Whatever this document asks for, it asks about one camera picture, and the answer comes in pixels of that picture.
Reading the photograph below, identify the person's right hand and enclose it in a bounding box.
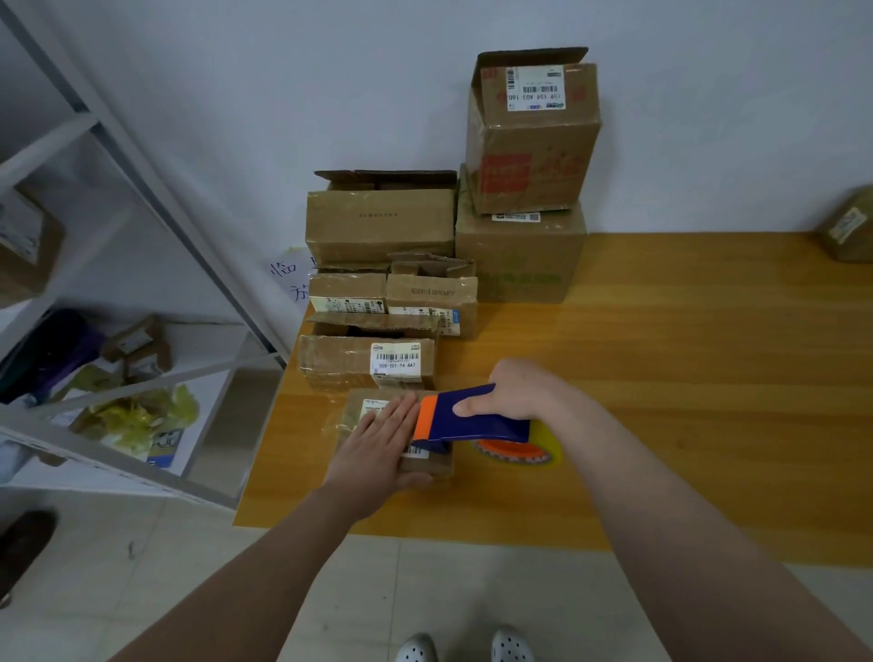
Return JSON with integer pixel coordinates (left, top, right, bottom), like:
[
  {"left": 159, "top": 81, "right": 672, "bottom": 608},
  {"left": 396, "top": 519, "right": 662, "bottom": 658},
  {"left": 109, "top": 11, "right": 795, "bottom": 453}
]
[{"left": 453, "top": 358, "right": 581, "bottom": 431}]

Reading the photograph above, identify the person's left hand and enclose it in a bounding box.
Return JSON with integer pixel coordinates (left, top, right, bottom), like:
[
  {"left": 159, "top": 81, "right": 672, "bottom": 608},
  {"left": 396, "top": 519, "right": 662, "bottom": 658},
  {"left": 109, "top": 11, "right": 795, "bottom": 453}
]
[{"left": 323, "top": 396, "right": 436, "bottom": 520}]

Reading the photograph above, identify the squat red-printed cardboard box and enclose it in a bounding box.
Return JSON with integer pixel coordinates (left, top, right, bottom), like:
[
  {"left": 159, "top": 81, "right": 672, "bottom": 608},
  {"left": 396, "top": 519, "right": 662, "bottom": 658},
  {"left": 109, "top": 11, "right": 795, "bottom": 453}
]
[{"left": 327, "top": 388, "right": 458, "bottom": 479}]

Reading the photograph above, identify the blue orange tape dispenser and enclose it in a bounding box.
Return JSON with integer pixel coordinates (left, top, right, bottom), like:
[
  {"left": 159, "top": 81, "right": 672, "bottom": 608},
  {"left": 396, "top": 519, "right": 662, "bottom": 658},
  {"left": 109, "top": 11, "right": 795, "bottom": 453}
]
[{"left": 412, "top": 385, "right": 564, "bottom": 468}]

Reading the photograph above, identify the box barcode label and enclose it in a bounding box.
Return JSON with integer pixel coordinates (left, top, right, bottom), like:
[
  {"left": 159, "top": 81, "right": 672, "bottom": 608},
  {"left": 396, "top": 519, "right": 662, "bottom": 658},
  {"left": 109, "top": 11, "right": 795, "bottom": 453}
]
[{"left": 300, "top": 331, "right": 438, "bottom": 393}]

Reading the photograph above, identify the stack of cardboard boxes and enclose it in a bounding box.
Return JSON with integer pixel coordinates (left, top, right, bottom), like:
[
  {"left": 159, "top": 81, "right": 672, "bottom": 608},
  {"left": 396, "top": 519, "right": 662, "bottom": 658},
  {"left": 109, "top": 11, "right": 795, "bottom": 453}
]
[{"left": 306, "top": 47, "right": 603, "bottom": 340}]

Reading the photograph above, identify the small brown cardboard box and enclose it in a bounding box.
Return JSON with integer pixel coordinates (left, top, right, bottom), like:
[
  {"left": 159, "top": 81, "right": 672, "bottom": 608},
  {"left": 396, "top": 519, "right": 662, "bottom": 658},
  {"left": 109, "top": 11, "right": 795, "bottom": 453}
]
[{"left": 818, "top": 186, "right": 873, "bottom": 264}]

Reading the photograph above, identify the person's left forearm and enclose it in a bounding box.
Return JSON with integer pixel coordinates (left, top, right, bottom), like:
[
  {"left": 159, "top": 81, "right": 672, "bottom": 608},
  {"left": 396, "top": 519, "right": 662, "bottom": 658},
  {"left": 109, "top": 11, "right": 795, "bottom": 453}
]
[{"left": 109, "top": 484, "right": 363, "bottom": 662}]

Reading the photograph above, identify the person's right forearm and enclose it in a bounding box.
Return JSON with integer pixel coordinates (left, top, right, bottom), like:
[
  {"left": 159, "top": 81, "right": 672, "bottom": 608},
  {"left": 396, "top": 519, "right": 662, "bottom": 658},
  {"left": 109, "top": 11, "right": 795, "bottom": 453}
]
[{"left": 552, "top": 396, "right": 873, "bottom": 662}]

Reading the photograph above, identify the white perforated clog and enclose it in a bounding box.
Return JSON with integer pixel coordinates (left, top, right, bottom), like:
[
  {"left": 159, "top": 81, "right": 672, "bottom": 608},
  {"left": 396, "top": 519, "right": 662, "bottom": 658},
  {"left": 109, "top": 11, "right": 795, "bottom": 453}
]
[
  {"left": 491, "top": 627, "right": 537, "bottom": 662},
  {"left": 396, "top": 631, "right": 441, "bottom": 662}
]

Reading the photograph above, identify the wooden table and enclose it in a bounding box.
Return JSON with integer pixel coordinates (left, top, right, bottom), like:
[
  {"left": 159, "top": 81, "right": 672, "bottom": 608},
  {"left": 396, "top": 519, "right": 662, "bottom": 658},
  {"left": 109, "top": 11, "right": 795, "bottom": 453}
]
[{"left": 235, "top": 232, "right": 873, "bottom": 567}]

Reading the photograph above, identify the yellow plastic bag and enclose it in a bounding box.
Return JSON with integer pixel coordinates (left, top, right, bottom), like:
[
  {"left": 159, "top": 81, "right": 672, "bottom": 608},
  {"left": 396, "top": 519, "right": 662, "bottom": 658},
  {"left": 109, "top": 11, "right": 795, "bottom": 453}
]
[{"left": 75, "top": 385, "right": 199, "bottom": 458}]

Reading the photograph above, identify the small open carton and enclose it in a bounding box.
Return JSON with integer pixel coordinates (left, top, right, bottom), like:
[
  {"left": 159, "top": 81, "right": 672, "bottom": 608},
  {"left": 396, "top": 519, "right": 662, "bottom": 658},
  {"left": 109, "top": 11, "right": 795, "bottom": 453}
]
[{"left": 102, "top": 316, "right": 172, "bottom": 384}]

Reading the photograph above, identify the grey metal shelf rack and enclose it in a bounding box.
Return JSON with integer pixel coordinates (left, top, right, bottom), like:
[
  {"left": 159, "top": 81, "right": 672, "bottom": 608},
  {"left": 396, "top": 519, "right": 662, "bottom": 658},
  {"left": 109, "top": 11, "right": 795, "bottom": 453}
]
[{"left": 0, "top": 0, "right": 291, "bottom": 513}]

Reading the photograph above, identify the dark blue bag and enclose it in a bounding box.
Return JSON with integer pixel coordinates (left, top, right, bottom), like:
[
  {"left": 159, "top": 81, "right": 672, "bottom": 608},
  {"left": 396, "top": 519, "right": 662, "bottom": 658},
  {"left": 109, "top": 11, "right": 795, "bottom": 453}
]
[{"left": 0, "top": 306, "right": 108, "bottom": 404}]

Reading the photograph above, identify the large worn shelf carton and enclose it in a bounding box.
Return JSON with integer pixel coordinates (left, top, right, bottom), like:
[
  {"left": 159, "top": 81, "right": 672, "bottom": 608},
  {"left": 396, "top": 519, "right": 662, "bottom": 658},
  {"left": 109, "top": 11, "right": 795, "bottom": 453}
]
[{"left": 0, "top": 191, "right": 63, "bottom": 308}]

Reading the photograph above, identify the white paper wall sign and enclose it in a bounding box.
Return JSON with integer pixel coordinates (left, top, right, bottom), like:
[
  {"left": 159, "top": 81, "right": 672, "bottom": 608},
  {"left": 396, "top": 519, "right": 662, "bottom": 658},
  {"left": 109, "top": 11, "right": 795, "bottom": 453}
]
[{"left": 266, "top": 246, "right": 318, "bottom": 305}]

